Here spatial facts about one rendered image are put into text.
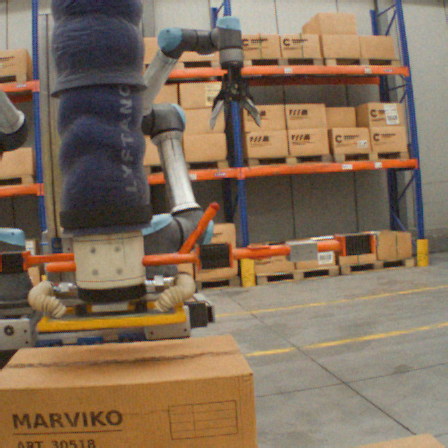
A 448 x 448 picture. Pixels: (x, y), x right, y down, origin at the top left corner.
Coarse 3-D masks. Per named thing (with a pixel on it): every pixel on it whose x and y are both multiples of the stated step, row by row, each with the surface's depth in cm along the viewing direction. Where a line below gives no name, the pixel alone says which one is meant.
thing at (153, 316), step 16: (80, 304) 145; (144, 304) 146; (48, 320) 142; (64, 320) 142; (80, 320) 142; (96, 320) 141; (112, 320) 141; (128, 320) 142; (144, 320) 142; (160, 320) 142; (176, 320) 143
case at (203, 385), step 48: (0, 384) 136; (48, 384) 136; (96, 384) 135; (144, 384) 136; (192, 384) 137; (240, 384) 138; (0, 432) 133; (48, 432) 134; (96, 432) 135; (144, 432) 137; (192, 432) 138; (240, 432) 139
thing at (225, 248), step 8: (200, 248) 152; (208, 248) 152; (216, 248) 152; (224, 248) 153; (200, 256) 153; (208, 256) 153; (216, 256) 153; (224, 256) 154; (232, 256) 154; (200, 264) 153; (208, 264) 152; (216, 264) 153; (224, 264) 153; (232, 264) 154
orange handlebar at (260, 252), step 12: (192, 252) 159; (240, 252) 155; (252, 252) 155; (264, 252) 156; (276, 252) 156; (288, 252) 156; (48, 264) 152; (60, 264) 151; (72, 264) 151; (144, 264) 153; (156, 264) 153; (168, 264) 154
